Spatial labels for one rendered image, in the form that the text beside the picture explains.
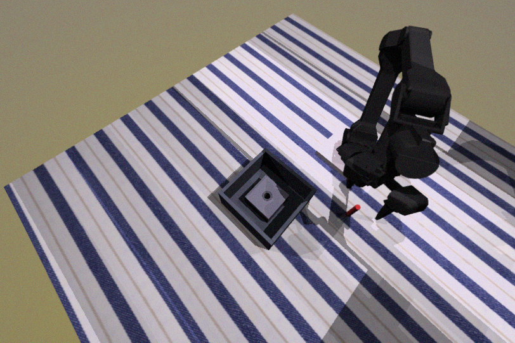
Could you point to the dark red peg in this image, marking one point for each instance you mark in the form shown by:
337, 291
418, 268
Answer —
353, 210

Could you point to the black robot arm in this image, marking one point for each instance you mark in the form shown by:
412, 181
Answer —
422, 91

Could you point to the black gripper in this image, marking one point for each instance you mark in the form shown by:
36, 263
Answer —
404, 200

